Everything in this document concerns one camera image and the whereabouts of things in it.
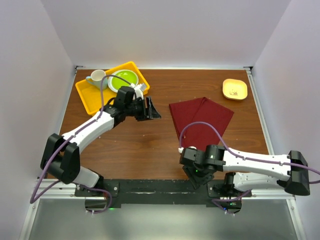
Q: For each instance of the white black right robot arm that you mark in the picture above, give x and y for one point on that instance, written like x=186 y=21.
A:
x=245 y=170

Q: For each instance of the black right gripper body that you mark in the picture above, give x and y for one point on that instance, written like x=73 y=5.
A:
x=197 y=175

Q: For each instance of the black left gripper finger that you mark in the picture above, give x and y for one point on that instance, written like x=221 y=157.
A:
x=149 y=110
x=154 y=113

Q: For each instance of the light blue ceramic mug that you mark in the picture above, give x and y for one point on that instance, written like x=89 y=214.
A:
x=96 y=79

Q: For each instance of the small yellow square dish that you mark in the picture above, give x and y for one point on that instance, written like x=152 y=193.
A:
x=234 y=89

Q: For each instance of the green plate white rim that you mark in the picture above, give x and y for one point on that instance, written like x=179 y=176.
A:
x=125 y=77

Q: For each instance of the aluminium frame rail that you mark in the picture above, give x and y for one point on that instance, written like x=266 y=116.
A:
x=67 y=191

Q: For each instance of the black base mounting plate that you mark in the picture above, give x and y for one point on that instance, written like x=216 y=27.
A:
x=169 y=192

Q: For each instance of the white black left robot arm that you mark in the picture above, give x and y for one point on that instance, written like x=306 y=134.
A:
x=61 y=157

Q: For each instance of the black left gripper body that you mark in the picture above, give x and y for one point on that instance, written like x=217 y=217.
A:
x=138 y=109

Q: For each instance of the yellow plastic tray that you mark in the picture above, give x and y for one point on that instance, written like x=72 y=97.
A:
x=90 y=94

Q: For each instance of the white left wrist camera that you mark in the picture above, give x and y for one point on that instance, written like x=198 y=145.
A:
x=138 y=90

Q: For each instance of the dark red cloth napkin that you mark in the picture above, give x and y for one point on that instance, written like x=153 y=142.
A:
x=200 y=110

